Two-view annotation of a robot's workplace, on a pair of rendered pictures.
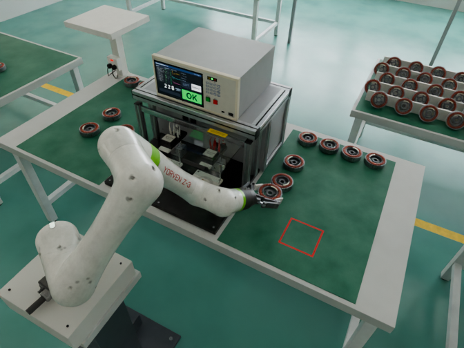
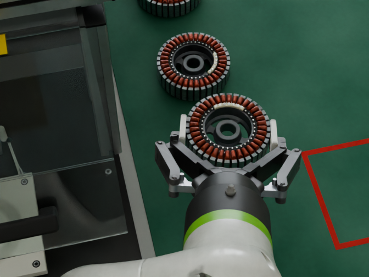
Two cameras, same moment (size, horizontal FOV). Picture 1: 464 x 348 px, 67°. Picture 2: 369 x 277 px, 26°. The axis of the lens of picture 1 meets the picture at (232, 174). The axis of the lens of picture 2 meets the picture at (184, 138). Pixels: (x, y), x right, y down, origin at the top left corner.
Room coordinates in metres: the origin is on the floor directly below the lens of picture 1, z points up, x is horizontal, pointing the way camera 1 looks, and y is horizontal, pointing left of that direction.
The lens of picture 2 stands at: (0.69, 0.23, 1.75)
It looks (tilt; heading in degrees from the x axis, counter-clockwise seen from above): 58 degrees down; 320
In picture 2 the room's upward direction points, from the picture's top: straight up
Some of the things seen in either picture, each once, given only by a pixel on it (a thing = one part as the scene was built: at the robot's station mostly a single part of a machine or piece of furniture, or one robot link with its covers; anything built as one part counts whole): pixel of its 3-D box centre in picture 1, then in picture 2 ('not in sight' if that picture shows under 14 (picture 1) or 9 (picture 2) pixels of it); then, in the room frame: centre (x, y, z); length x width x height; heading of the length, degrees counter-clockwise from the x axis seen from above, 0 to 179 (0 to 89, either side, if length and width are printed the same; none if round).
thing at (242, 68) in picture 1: (215, 70); not in sight; (1.56, 0.10, 1.22); 0.44 x 0.39 x 0.20; 64
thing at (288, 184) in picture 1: (282, 182); (193, 66); (1.26, -0.26, 0.77); 0.11 x 0.11 x 0.04
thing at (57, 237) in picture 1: (63, 252); not in sight; (0.65, 0.55, 1.01); 0.16 x 0.13 x 0.19; 34
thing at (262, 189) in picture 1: (269, 193); (227, 132); (1.09, -0.18, 0.86); 0.11 x 0.11 x 0.04
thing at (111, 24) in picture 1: (114, 54); not in sight; (2.19, 0.80, 0.98); 0.37 x 0.35 x 0.46; 64
